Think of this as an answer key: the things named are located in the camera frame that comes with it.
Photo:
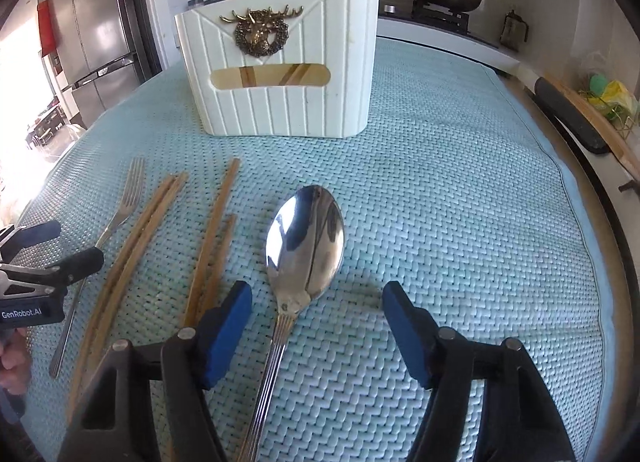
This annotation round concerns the grey steel refrigerator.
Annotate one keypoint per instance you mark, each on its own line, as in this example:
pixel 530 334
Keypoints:
pixel 106 49

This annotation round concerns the bag of colourful sponges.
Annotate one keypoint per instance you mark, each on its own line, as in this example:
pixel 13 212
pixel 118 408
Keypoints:
pixel 610 97

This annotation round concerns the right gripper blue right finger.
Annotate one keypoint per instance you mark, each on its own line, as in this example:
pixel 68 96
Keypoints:
pixel 440 359

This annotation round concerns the person's left hand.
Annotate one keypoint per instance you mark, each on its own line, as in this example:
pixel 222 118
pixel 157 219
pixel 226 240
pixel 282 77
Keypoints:
pixel 16 363

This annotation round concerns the black gas stove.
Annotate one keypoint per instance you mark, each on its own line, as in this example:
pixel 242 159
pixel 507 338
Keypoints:
pixel 444 20

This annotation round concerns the cream utensil holder box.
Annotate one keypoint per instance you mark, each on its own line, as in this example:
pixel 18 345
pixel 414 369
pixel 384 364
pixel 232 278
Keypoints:
pixel 298 68

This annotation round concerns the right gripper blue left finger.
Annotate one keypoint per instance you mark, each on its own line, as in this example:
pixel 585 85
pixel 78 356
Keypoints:
pixel 193 361

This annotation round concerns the silver spoon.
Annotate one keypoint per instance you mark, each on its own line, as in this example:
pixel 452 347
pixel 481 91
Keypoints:
pixel 304 250

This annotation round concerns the glass french press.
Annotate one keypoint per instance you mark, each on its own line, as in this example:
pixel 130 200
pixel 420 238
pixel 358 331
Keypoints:
pixel 514 33

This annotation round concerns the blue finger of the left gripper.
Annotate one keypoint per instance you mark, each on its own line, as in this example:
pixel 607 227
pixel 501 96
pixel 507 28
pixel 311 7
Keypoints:
pixel 67 271
pixel 14 238

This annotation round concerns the light blue woven table mat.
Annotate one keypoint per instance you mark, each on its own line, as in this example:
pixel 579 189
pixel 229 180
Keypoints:
pixel 451 190

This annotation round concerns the wooden cutting board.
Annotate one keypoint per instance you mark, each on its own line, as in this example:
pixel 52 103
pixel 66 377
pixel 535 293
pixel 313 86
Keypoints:
pixel 627 159

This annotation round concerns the red hanging cloth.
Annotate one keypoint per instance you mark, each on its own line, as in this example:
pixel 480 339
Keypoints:
pixel 46 29

